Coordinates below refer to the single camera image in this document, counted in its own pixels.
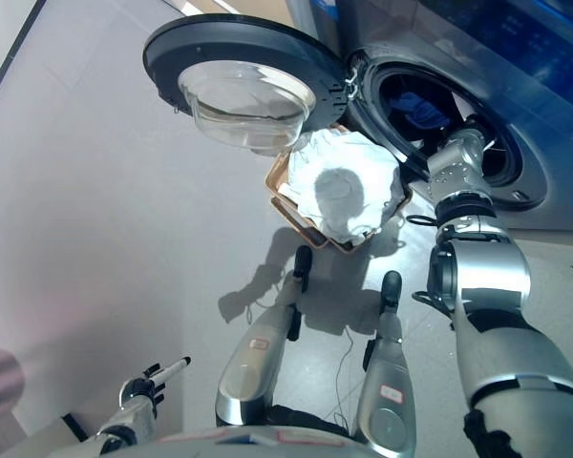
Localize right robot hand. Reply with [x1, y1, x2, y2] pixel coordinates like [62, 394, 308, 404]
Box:
[446, 93, 489, 138]

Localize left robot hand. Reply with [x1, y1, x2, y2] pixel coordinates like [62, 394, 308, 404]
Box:
[118, 355, 193, 416]

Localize dark blue garment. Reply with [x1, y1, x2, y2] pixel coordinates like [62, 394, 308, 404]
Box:
[391, 93, 451, 131]

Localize grey front-load washing machine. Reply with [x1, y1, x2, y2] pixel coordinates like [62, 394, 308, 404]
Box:
[290, 0, 573, 230]

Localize white crumpled clothes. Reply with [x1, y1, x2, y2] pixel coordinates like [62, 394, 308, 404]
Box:
[286, 129, 407, 247]

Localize wicker laundry basket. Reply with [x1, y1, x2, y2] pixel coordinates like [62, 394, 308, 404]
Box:
[265, 122, 414, 254]

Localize silver left robot leg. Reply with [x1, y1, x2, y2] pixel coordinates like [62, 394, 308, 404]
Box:
[216, 276, 303, 428]

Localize silver robot leg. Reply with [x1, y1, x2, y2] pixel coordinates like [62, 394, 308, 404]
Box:
[355, 304, 419, 452]
[216, 276, 303, 428]

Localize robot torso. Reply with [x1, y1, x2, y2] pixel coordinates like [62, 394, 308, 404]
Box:
[157, 405, 378, 458]

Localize black right robot foot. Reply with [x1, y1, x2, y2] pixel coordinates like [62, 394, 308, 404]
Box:
[379, 270, 403, 311]

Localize black robot foot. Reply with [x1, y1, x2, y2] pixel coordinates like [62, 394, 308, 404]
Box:
[379, 270, 403, 311]
[292, 245, 313, 292]

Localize black left robot foot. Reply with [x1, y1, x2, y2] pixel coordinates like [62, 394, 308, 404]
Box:
[292, 245, 313, 292]

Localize round washer door with glass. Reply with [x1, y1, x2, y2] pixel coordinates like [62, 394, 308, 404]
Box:
[141, 19, 352, 154]

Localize silver right robot leg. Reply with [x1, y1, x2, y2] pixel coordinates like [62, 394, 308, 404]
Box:
[355, 304, 419, 452]

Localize thin black cable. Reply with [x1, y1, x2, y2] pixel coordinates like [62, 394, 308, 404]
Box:
[332, 323, 360, 430]

